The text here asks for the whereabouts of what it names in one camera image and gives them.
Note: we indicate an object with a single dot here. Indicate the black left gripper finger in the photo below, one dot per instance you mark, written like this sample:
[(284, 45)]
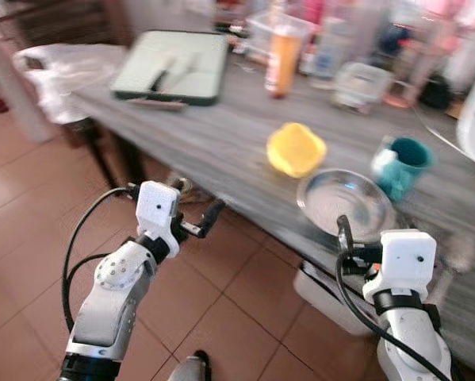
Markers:
[(181, 188), (213, 216)]

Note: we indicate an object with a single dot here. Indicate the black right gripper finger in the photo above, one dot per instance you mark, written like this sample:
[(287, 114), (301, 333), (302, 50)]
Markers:
[(346, 234)]

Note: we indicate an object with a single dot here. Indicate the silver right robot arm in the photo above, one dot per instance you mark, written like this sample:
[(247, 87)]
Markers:
[(411, 337)]

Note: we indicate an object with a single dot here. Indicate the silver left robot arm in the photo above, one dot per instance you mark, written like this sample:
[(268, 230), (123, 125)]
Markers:
[(114, 302)]

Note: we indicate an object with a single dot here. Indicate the round stainless steel plate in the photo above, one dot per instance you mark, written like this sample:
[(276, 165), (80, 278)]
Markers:
[(344, 198)]

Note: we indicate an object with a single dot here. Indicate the white box under table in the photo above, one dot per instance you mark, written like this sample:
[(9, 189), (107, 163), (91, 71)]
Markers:
[(320, 298)]

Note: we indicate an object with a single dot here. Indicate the dark table leg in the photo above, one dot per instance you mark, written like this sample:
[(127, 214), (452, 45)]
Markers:
[(102, 151)]

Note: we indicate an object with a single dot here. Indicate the teal ceramic mug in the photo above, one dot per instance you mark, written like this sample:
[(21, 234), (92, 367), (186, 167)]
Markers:
[(407, 167)]

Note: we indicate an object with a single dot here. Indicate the yellow plastic bowl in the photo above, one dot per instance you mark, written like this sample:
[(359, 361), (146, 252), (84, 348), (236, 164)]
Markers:
[(296, 151)]

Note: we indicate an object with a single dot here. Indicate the pale green square tray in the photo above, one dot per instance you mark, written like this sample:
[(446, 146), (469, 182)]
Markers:
[(174, 67)]

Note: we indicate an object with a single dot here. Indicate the grey robot foot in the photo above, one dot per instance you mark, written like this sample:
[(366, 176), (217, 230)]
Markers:
[(191, 367)]

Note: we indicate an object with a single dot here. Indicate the clear lidded food container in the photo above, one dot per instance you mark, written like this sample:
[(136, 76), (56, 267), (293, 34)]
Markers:
[(362, 86)]

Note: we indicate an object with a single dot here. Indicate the tall orange bottle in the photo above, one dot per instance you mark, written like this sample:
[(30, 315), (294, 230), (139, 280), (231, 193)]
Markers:
[(283, 59)]

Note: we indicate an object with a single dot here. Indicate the white plastic bag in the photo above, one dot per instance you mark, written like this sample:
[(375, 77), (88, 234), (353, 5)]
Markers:
[(63, 75)]

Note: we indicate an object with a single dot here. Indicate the black rounded object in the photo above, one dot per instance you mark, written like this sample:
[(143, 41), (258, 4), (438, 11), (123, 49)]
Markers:
[(437, 94)]

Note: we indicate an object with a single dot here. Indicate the large clear plastic box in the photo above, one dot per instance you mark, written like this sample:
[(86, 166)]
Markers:
[(257, 36)]

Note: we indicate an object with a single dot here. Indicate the clear glass bottle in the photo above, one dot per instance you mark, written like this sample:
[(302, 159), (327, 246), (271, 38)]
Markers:
[(331, 51)]

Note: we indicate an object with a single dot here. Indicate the dark wooden chair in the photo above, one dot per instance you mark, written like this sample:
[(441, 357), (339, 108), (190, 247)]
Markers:
[(63, 24)]

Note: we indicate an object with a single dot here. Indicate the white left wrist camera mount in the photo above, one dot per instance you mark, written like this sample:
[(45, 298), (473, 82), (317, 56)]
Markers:
[(156, 208)]

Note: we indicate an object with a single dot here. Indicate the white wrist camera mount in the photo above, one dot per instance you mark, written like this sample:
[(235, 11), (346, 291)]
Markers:
[(407, 262), (156, 208)]

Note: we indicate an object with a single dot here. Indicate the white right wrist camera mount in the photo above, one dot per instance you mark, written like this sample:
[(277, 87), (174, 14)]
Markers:
[(407, 262)]

